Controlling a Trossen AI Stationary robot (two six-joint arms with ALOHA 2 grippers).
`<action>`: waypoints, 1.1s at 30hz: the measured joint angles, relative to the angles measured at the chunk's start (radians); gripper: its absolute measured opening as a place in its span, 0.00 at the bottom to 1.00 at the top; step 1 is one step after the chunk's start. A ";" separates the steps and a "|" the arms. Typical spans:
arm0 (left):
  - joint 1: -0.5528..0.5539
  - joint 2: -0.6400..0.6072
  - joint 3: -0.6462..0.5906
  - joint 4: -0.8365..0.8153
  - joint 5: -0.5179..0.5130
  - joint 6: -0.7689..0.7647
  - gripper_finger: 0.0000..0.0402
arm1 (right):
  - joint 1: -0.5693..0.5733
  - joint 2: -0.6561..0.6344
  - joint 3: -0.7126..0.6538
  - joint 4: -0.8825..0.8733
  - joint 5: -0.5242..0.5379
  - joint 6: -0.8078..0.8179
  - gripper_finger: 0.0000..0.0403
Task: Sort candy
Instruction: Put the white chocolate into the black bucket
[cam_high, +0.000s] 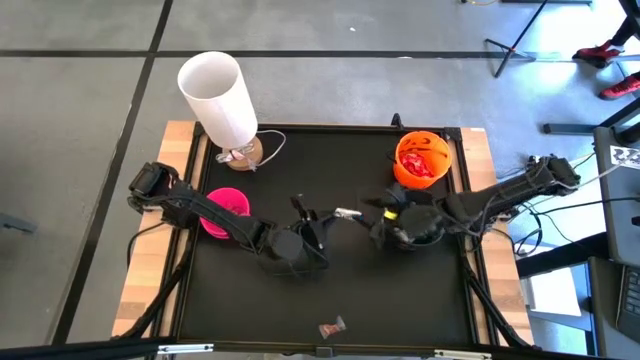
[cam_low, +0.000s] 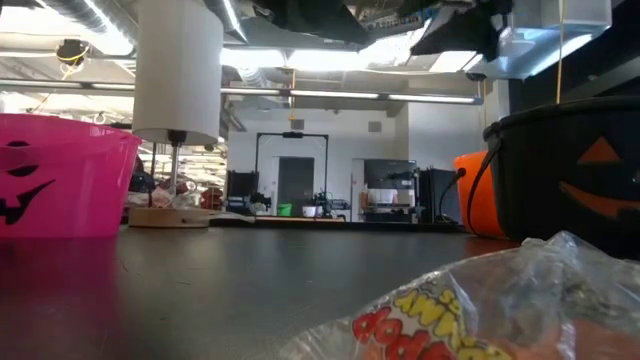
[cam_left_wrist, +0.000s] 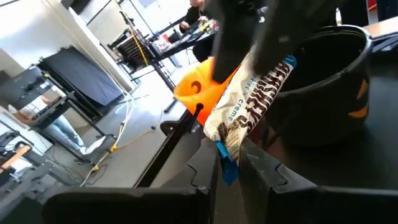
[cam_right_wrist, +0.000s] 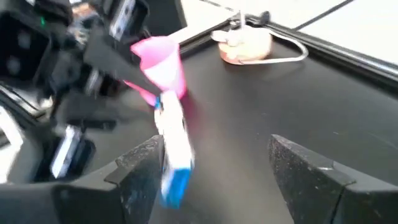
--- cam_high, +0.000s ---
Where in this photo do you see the black tripod stand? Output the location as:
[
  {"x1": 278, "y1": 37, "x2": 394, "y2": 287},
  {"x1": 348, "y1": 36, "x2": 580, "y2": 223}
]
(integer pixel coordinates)
[{"x1": 483, "y1": 0, "x2": 564, "y2": 79}]

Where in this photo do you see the black cable bundle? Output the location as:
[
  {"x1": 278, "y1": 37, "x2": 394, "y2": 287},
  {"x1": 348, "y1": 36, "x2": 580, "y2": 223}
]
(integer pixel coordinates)
[{"x1": 499, "y1": 197, "x2": 640, "y2": 259}]

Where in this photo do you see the orange pumpkin bucket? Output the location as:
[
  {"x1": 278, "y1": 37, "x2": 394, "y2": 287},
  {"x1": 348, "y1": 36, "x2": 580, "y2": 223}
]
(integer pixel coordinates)
[{"x1": 392, "y1": 130, "x2": 454, "y2": 191}]

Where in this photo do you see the grey furniture foot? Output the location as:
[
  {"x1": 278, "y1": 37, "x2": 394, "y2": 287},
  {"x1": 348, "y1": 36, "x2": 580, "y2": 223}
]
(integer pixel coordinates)
[{"x1": 0, "y1": 212, "x2": 39, "y2": 235}]

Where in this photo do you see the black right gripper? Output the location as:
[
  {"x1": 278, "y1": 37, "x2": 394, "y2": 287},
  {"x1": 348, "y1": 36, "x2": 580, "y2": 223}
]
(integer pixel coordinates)
[{"x1": 353, "y1": 183, "x2": 449, "y2": 250}]

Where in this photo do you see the grey lamp cable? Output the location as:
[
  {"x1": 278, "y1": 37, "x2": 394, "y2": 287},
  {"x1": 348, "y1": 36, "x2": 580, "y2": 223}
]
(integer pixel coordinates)
[{"x1": 249, "y1": 129, "x2": 287, "y2": 169}]

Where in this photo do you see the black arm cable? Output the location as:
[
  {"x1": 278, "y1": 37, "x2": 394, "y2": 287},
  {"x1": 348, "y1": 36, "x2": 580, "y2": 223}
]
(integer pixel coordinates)
[{"x1": 126, "y1": 222, "x2": 169, "y2": 271}]

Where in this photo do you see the printed marker paper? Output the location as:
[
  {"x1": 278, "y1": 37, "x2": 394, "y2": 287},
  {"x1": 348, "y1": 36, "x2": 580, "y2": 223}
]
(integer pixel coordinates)
[{"x1": 608, "y1": 144, "x2": 640, "y2": 171}]

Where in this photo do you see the computer keyboard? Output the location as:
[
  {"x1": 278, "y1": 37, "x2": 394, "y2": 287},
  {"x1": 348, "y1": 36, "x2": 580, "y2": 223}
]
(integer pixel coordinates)
[{"x1": 614, "y1": 264, "x2": 640, "y2": 344}]

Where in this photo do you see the black aluminium table frame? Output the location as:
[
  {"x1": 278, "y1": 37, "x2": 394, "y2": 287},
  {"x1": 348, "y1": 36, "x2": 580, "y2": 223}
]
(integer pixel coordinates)
[{"x1": 0, "y1": 122, "x2": 640, "y2": 360}]

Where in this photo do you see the white shade table lamp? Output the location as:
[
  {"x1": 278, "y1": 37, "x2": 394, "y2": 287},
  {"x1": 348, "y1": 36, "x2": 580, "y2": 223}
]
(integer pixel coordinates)
[{"x1": 176, "y1": 51, "x2": 265, "y2": 173}]

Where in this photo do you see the pink pumpkin bucket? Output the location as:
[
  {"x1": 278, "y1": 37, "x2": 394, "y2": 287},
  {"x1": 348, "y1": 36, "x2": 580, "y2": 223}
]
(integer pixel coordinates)
[{"x1": 198, "y1": 187, "x2": 252, "y2": 240}]

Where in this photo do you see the person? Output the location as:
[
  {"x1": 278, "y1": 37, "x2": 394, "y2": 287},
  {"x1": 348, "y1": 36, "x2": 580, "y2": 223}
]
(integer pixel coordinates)
[{"x1": 572, "y1": 0, "x2": 640, "y2": 101}]

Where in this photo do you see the black desk leg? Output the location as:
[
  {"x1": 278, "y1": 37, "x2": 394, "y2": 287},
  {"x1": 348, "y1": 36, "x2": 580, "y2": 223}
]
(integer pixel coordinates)
[
  {"x1": 543, "y1": 97, "x2": 640, "y2": 147},
  {"x1": 514, "y1": 232, "x2": 609, "y2": 279}
]

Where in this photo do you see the clear plastic wrap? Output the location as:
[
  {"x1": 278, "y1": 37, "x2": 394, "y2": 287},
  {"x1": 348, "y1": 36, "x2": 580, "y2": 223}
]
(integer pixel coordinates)
[{"x1": 215, "y1": 144, "x2": 254, "y2": 166}]

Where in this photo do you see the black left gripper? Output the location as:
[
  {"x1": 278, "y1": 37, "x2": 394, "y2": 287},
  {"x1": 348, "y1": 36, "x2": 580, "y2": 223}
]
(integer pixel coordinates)
[{"x1": 264, "y1": 193, "x2": 347, "y2": 275}]

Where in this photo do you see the clear Sour Patch bag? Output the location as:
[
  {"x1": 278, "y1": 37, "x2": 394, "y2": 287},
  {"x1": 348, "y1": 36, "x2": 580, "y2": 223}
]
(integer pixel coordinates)
[{"x1": 318, "y1": 315, "x2": 347, "y2": 339}]

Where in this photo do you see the silver frame bracket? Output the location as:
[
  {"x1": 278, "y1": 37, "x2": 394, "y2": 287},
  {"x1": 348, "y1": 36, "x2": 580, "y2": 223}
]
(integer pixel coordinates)
[
  {"x1": 157, "y1": 342, "x2": 215, "y2": 356},
  {"x1": 433, "y1": 348, "x2": 494, "y2": 360}
]

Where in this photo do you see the grey office desk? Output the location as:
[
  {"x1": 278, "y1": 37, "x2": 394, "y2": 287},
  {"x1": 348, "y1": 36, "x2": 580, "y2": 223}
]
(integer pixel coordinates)
[
  {"x1": 593, "y1": 124, "x2": 640, "y2": 267},
  {"x1": 587, "y1": 256, "x2": 640, "y2": 360}
]

